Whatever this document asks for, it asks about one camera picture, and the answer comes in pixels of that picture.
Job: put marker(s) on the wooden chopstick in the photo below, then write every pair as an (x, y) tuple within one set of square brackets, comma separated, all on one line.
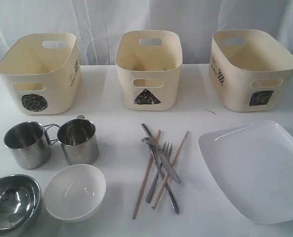
[(166, 177), (142, 188)]

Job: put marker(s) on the stainless steel mug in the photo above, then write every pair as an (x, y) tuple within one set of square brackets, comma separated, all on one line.
[(30, 144), (78, 141)]

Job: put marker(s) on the cream bin with black circle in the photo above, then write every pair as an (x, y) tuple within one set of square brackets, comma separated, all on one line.
[(42, 72)]

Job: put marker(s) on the stainless steel knife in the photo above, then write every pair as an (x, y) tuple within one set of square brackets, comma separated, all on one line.
[(170, 170)]

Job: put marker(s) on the stainless steel fork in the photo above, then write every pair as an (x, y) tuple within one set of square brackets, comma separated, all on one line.
[(167, 150)]

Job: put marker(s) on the white ceramic bowl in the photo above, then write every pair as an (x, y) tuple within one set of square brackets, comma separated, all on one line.
[(75, 193)]

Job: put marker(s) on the stainless steel spoon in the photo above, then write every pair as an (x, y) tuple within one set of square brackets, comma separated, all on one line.
[(158, 165)]

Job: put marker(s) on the stainless steel bowl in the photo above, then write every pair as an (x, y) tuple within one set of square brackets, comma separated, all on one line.
[(20, 204)]

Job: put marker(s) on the cream bin with black square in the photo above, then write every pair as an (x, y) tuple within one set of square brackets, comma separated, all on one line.
[(249, 69)]

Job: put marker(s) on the white square plate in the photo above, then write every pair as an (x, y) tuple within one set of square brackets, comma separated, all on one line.
[(252, 165)]

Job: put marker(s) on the cream bin with black triangle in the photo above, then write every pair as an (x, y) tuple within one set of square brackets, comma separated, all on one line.
[(148, 65)]

